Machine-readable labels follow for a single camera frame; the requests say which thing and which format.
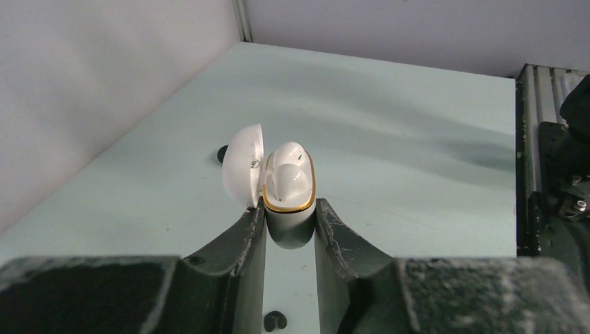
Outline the black rubber foot far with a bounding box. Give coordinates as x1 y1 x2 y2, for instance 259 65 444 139
216 145 228 164

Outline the white earbud charging case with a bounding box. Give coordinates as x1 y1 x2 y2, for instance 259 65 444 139
222 124 317 249

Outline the aluminium front frame rail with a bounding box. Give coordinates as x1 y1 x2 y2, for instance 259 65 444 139
516 64 589 257

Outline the black rubber foot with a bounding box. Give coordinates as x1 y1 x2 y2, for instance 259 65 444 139
263 310 288 333
216 145 228 164

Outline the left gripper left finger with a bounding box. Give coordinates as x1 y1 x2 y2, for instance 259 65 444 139
1 206 266 333

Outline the black rubber foot near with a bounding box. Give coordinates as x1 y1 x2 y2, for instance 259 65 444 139
263 310 288 333

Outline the white earbud with blue light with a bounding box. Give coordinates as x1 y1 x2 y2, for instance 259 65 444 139
273 164 310 202

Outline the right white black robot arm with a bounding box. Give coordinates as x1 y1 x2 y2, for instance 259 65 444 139
538 76 589 287

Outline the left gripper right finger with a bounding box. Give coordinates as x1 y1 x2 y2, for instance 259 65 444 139
315 198 589 333

